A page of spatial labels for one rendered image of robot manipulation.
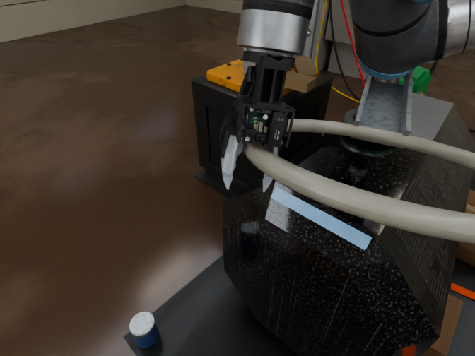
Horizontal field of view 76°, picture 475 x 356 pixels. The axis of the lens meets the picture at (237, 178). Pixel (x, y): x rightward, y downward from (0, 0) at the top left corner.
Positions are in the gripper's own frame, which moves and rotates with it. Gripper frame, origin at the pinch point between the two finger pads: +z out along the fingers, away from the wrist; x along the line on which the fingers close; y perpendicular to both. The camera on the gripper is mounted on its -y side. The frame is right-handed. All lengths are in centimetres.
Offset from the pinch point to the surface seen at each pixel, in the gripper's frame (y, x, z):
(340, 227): -20.4, 32.2, 20.1
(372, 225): -17.8, 39.5, 17.6
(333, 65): -345, 163, -20
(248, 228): -40, 12, 34
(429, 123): -65, 85, -4
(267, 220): -32.2, 15.4, 26.1
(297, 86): -107, 41, -8
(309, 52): -307, 114, -30
